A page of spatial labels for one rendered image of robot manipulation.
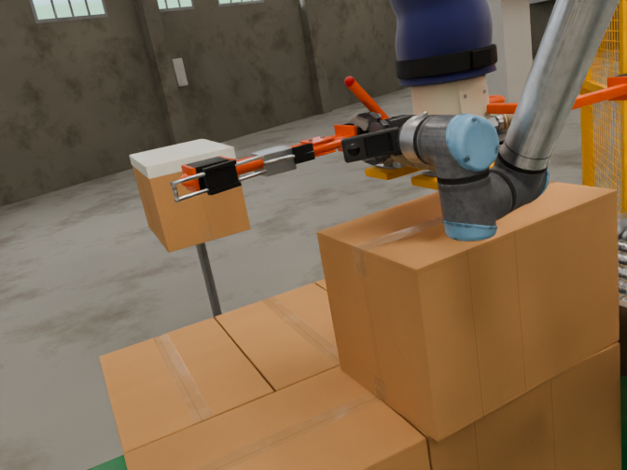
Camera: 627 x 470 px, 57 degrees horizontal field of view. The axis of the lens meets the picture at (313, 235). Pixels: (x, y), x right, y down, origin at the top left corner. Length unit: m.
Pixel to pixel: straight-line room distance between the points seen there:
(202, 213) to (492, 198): 1.85
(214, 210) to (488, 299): 1.69
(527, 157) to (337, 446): 0.73
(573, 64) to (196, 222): 2.00
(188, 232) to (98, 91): 7.71
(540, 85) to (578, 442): 0.99
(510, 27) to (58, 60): 8.16
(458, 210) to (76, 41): 9.48
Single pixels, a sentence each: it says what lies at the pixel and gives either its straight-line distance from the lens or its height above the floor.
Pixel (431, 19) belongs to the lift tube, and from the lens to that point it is 1.32.
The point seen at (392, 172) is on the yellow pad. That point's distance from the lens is 1.40.
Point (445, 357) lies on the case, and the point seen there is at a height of 0.73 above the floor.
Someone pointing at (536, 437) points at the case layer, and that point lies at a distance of 1.58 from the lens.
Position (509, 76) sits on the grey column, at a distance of 2.81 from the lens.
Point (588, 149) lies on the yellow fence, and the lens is 3.31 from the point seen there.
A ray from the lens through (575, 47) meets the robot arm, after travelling 1.01.
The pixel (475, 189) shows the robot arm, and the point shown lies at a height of 1.11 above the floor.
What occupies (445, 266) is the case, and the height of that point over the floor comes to 0.93.
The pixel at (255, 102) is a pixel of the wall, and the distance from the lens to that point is 12.13.
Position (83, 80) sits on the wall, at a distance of 10.20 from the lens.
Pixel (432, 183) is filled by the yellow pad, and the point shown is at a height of 1.07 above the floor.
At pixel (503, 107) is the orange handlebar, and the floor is 1.18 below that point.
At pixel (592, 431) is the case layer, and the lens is 1.74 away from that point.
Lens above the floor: 1.37
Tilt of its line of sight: 17 degrees down
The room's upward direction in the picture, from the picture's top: 10 degrees counter-clockwise
